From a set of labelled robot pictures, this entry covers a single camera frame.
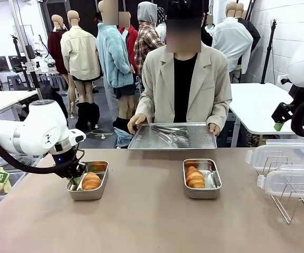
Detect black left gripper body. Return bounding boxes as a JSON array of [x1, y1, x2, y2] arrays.
[[49, 148, 87, 180]]

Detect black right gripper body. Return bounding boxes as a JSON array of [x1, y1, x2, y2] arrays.
[[270, 102, 297, 124]]

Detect golden croissant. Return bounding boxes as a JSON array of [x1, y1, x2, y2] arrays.
[[81, 171, 102, 191], [185, 166, 206, 189]]

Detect clear plastic clip lid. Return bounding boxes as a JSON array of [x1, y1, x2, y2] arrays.
[[245, 139, 304, 177], [256, 164, 304, 199]]

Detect perforated metal baking tray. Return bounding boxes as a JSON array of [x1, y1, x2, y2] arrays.
[[127, 122, 218, 150]]

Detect person's left forearm beige sleeve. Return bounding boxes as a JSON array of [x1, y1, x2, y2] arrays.
[[211, 97, 232, 127]]

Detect person's right forearm beige sleeve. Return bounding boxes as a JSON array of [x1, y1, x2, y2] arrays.
[[135, 92, 157, 123]]

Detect person's left hand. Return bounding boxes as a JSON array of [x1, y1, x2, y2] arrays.
[[207, 122, 221, 137]]

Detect person's right hand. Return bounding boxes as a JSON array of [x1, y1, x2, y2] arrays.
[[127, 113, 146, 135]]

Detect steel rectangular container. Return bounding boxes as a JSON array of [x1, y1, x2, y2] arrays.
[[182, 158, 223, 200], [66, 160, 110, 201]]

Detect large white table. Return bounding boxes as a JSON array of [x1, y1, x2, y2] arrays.
[[228, 83, 304, 135]]

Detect mannequin floor stand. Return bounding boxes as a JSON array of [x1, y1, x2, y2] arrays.
[[90, 131, 115, 140]]

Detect clear plastic storage bin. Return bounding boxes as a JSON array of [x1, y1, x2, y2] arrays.
[[0, 171, 27, 211]]

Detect tall black tripod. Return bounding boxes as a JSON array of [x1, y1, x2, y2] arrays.
[[260, 18, 278, 84]]

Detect dark clothes heap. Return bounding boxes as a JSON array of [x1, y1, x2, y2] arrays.
[[39, 84, 70, 119]]

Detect person in beige coat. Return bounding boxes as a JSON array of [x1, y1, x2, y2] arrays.
[[127, 0, 233, 148]]

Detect mannequin in black jacket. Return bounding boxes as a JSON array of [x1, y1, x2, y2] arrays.
[[236, 2, 261, 53]]

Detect mannequin in white shirt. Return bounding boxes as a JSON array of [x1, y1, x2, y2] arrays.
[[211, 1, 254, 74]]

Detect white table with metal leg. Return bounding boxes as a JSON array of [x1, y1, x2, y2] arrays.
[[0, 90, 41, 118]]

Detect cluttered background workbench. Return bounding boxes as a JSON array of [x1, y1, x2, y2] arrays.
[[25, 59, 63, 80]]

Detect grey plastic stool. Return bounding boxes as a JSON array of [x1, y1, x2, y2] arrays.
[[6, 74, 23, 92]]

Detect metal tongs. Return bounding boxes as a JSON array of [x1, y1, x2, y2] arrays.
[[151, 125, 193, 148]]

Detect mannequin in black top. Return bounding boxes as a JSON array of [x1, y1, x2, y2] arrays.
[[201, 25, 214, 48]]

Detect mannequin with white collar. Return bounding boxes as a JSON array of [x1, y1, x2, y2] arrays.
[[204, 15, 216, 36]]

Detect mannequin in cream jacket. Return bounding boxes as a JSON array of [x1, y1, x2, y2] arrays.
[[60, 9, 102, 130]]

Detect mannequin in maroon top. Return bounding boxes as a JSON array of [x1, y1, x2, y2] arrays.
[[47, 14, 71, 106]]

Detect mannequin in blue fleece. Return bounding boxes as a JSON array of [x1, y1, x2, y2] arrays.
[[96, 0, 139, 148]]

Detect mannequin in red jacket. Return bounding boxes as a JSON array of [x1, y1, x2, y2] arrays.
[[118, 12, 139, 77]]

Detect mannequin in plaid shirt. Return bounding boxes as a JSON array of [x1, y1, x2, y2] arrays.
[[134, 1, 167, 77]]

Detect mannequin with patterned headscarf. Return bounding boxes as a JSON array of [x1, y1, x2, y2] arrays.
[[156, 6, 168, 40]]

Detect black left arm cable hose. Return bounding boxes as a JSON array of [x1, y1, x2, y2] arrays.
[[0, 127, 86, 175]]

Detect metal wire lid rack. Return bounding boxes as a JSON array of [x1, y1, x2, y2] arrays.
[[254, 157, 304, 225]]

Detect black camera stand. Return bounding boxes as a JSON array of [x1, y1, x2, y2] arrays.
[[10, 34, 41, 92]]

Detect silver metal post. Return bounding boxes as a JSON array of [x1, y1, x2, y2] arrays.
[[11, 0, 43, 101]]

